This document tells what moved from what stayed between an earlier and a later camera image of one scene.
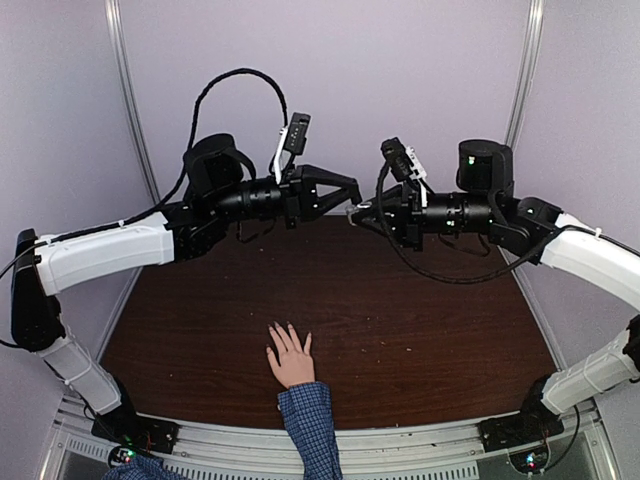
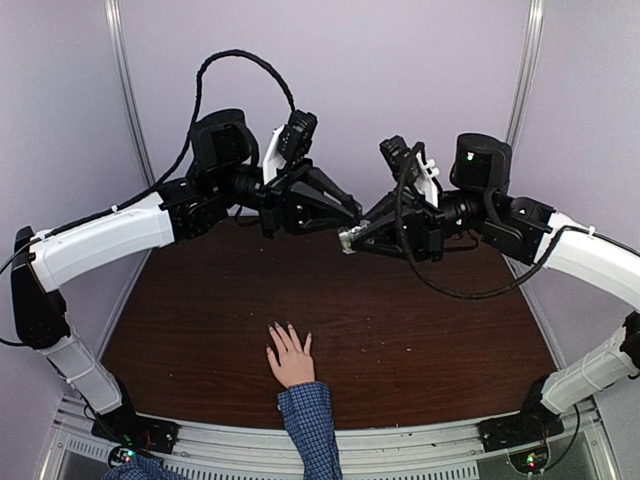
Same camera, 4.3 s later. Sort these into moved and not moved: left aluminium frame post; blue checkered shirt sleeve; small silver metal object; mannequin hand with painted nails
Moved: small silver metal object
Not moved: left aluminium frame post; blue checkered shirt sleeve; mannequin hand with painted nails
